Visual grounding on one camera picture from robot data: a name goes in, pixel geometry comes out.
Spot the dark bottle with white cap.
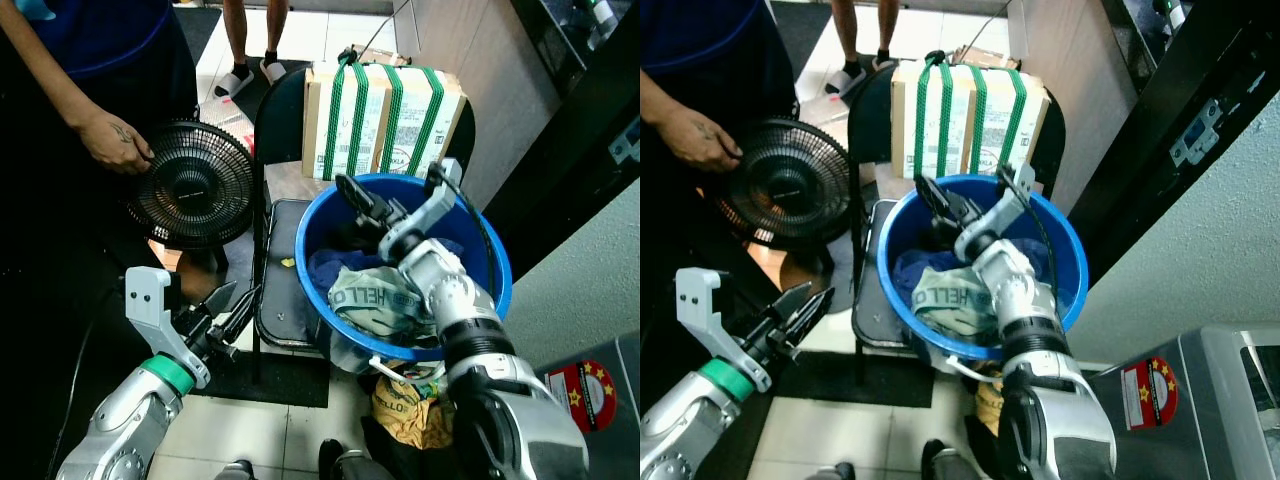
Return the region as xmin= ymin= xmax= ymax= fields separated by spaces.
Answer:
xmin=1150 ymin=0 xmax=1191 ymax=41
xmin=585 ymin=0 xmax=621 ymax=36

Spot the red star sticker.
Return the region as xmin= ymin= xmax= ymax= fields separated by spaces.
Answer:
xmin=546 ymin=360 xmax=619 ymax=433
xmin=1120 ymin=357 xmax=1179 ymax=431

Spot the metal door bracket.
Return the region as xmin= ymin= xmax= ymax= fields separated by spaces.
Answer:
xmin=610 ymin=118 xmax=641 ymax=166
xmin=1170 ymin=98 xmax=1226 ymax=168

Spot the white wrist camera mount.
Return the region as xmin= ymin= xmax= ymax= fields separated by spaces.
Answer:
xmin=378 ymin=165 xmax=461 ymax=259
xmin=953 ymin=162 xmax=1036 ymax=263
xmin=675 ymin=267 xmax=773 ymax=394
xmin=124 ymin=266 xmax=213 ymax=390

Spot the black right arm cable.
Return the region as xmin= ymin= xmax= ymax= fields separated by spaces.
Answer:
xmin=1010 ymin=160 xmax=1063 ymax=301
xmin=432 ymin=160 xmax=501 ymax=306

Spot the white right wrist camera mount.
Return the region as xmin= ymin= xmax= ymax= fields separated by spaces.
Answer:
xmin=953 ymin=162 xmax=1036 ymax=263
xmin=378 ymin=165 xmax=461 ymax=259

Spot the grey washing machine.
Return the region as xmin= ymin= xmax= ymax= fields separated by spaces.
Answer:
xmin=535 ymin=335 xmax=641 ymax=480
xmin=1085 ymin=322 xmax=1280 ymax=480

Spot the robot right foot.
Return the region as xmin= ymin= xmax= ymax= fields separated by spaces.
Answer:
xmin=920 ymin=438 xmax=986 ymax=480
xmin=318 ymin=438 xmax=376 ymax=480

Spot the black round table fan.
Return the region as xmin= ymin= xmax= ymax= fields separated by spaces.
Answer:
xmin=718 ymin=118 xmax=851 ymax=249
xmin=128 ymin=120 xmax=256 ymax=251

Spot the dark blue garment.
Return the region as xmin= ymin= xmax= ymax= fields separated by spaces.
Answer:
xmin=892 ymin=240 xmax=1051 ymax=301
xmin=305 ymin=225 xmax=471 ymax=301

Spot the black folding chair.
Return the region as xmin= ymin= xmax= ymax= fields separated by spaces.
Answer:
xmin=845 ymin=62 xmax=1067 ymax=386
xmin=250 ymin=60 xmax=477 ymax=386

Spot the tattooed person's hand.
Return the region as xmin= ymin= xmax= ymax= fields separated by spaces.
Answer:
xmin=660 ymin=108 xmax=743 ymax=173
xmin=80 ymin=108 xmax=156 ymax=176

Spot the black door frame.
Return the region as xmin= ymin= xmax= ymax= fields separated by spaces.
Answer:
xmin=482 ymin=0 xmax=641 ymax=281
xmin=1065 ymin=0 xmax=1280 ymax=286

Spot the yellow printed bag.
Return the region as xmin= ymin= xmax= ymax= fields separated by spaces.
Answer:
xmin=372 ymin=375 xmax=456 ymax=451
xmin=975 ymin=378 xmax=1006 ymax=436

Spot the person in blue shirt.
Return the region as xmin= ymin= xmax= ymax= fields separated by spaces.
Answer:
xmin=0 ymin=0 xmax=201 ymax=331
xmin=640 ymin=0 xmax=801 ymax=331

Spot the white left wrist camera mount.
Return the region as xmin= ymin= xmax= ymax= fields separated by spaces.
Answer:
xmin=675 ymin=267 xmax=773 ymax=394
xmin=124 ymin=266 xmax=213 ymax=390

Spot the blue plastic laundry basin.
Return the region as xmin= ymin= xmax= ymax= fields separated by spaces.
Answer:
xmin=295 ymin=173 xmax=514 ymax=363
xmin=876 ymin=173 xmax=1091 ymax=363

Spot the black floor mat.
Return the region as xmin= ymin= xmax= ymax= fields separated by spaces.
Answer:
xmin=775 ymin=350 xmax=936 ymax=409
xmin=190 ymin=345 xmax=333 ymax=409

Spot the beige cabinet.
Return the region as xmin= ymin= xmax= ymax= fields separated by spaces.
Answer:
xmin=392 ymin=0 xmax=561 ymax=211
xmin=1005 ymin=0 xmax=1141 ymax=211

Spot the pale green printed cloth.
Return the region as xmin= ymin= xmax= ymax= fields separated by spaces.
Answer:
xmin=328 ymin=262 xmax=441 ymax=346
xmin=910 ymin=265 xmax=1006 ymax=346

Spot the cardboard box with green straps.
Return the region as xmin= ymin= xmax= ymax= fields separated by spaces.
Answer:
xmin=302 ymin=55 xmax=469 ymax=183
xmin=890 ymin=55 xmax=1053 ymax=181

